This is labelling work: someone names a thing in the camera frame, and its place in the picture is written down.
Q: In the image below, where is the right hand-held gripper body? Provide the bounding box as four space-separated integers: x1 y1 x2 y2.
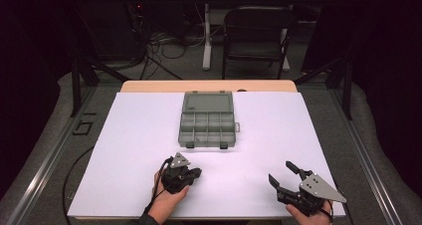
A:
276 171 348 217

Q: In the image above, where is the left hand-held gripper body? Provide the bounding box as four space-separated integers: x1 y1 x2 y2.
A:
160 151 200 195

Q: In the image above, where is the grey compartment organizer box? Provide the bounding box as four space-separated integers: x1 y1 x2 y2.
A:
177 91 241 150

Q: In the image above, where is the person's left hand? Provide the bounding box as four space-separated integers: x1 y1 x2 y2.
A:
146 169 191 225

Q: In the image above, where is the person's right hand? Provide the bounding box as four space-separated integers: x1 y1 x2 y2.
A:
285 200 334 225

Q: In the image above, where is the white table mat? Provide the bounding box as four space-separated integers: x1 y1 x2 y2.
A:
67 92 346 219

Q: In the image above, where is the light wooden table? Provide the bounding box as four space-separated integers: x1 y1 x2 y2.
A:
119 79 299 94

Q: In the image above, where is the white desk leg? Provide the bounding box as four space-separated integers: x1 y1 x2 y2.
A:
201 3 214 72

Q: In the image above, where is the black folding chair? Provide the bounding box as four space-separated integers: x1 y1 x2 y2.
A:
221 5 299 81

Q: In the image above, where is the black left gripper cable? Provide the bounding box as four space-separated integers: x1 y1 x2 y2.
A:
144 156 175 213

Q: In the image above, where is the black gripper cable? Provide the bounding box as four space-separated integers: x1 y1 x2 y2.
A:
144 156 175 213
317 200 334 225

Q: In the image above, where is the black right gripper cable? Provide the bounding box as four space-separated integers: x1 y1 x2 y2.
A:
317 200 334 225

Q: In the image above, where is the aluminium floor rail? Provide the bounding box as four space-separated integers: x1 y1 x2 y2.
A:
327 88 405 225
5 85 98 225

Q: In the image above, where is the black metal frame stand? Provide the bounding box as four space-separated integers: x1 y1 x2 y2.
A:
69 56 131 118
293 56 353 121

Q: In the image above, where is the black floor cable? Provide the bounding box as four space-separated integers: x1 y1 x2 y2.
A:
62 145 97 225

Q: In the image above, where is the bundle of floor cables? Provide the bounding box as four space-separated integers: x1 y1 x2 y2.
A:
138 30 207 81

